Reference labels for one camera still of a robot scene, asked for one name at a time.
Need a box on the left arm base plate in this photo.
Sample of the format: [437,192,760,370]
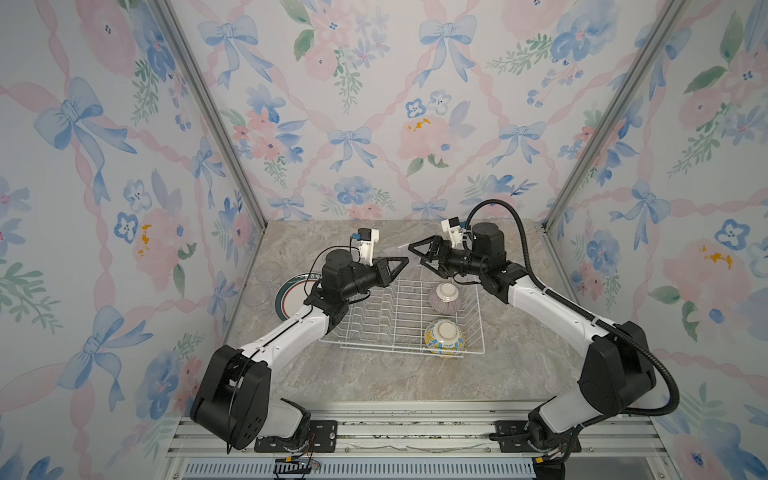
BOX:
[253,420,338,454]

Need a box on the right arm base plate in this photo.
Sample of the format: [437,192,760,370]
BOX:
[488,420,582,457]

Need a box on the yellow blue floral bowl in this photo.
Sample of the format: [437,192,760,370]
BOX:
[423,319,466,358]

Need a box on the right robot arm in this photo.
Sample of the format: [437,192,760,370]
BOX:
[408,223,657,451]

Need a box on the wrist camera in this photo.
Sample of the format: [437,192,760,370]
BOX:
[353,228,380,266]
[441,217,465,249]

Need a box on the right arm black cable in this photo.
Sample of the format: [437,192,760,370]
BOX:
[466,199,680,418]

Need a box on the corner aluminium post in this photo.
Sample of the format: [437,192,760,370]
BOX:
[541,0,688,234]
[148,0,267,230]

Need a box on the white wire dish rack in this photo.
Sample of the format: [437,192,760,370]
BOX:
[322,273,485,358]

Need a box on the plain white plate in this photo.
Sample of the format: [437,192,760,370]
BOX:
[274,272,321,321]

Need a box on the striped grey bowl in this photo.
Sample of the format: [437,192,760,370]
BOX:
[429,282,462,316]

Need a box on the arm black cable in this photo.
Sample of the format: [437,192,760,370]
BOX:
[466,199,680,418]
[305,242,361,298]

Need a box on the right corner aluminium post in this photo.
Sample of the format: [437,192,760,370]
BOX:
[541,0,688,234]

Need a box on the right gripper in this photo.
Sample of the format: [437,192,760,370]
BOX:
[409,238,488,280]

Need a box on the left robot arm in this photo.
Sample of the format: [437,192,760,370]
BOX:
[190,248,409,450]

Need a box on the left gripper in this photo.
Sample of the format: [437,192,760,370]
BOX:
[339,258,407,304]

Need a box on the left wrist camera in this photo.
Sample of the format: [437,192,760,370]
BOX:
[353,228,380,266]

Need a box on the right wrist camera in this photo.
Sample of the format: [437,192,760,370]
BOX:
[441,217,465,249]

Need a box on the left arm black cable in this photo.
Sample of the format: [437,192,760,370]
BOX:
[305,242,361,298]

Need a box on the left corner aluminium post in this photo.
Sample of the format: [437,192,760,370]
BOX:
[148,0,267,230]

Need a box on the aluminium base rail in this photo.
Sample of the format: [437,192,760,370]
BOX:
[156,401,681,479]

